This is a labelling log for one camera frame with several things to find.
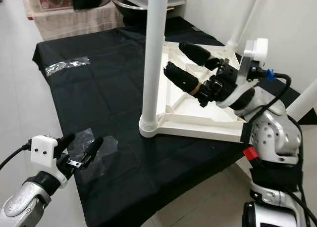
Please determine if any yellow rubber band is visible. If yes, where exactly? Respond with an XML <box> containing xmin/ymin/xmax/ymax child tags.
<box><xmin>191</xmin><ymin>81</ymin><xmax>204</xmax><ymax>96</ymax></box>

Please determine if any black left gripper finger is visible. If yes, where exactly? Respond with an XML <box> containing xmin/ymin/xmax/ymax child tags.
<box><xmin>84</xmin><ymin>136</ymin><xmax>105</xmax><ymax>167</ymax></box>
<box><xmin>56</xmin><ymin>133</ymin><xmax>76</xmax><ymax>156</ymax></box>

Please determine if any black glossy round object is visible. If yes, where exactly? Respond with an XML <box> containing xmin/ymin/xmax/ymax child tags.
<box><xmin>111</xmin><ymin>0</ymin><xmax>179</xmax><ymax>25</ymax></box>

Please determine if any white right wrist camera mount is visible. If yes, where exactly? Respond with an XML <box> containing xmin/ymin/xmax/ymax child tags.
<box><xmin>215</xmin><ymin>38</ymin><xmax>270</xmax><ymax>111</ymax></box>

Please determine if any clear plastic wrap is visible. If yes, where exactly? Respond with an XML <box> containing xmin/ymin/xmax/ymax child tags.
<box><xmin>45</xmin><ymin>56</ymin><xmax>91</xmax><ymax>77</ymax></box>

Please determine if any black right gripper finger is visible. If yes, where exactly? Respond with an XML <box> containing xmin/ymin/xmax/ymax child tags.
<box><xmin>179</xmin><ymin>42</ymin><xmax>220</xmax><ymax>72</ymax></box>
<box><xmin>166</xmin><ymin>61</ymin><xmax>204</xmax><ymax>96</ymax></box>

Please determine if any white plastic table top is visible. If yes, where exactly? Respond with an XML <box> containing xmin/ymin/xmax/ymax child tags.
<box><xmin>139</xmin><ymin>42</ymin><xmax>268</xmax><ymax>143</ymax></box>

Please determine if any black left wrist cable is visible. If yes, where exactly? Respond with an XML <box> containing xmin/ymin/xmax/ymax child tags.
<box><xmin>0</xmin><ymin>143</ymin><xmax>33</xmax><ymax>171</ymax></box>

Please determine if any black table cloth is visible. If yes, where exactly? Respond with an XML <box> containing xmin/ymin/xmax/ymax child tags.
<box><xmin>32</xmin><ymin>17</ymin><xmax>303</xmax><ymax>227</ymax></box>

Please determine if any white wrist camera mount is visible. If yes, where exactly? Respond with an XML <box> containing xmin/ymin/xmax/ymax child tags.
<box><xmin>30</xmin><ymin>134</ymin><xmax>67</xmax><ymax>188</ymax></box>
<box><xmin>215</xmin><ymin>38</ymin><xmax>270</xmax><ymax>111</ymax></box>

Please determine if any brown striped fabric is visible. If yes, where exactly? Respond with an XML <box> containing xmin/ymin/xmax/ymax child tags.
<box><xmin>30</xmin><ymin>4</ymin><xmax>124</xmax><ymax>40</ymax></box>

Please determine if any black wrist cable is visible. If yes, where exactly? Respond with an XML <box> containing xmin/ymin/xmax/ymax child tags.
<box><xmin>0</xmin><ymin>143</ymin><xmax>33</xmax><ymax>171</ymax></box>
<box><xmin>240</xmin><ymin>73</ymin><xmax>293</xmax><ymax>143</ymax></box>

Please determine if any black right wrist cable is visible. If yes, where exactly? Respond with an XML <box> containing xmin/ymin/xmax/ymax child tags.
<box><xmin>240</xmin><ymin>73</ymin><xmax>293</xmax><ymax>143</ymax></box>

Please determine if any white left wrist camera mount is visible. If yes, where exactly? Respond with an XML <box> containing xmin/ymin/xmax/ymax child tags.
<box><xmin>30</xmin><ymin>134</ymin><xmax>67</xmax><ymax>188</ymax></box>

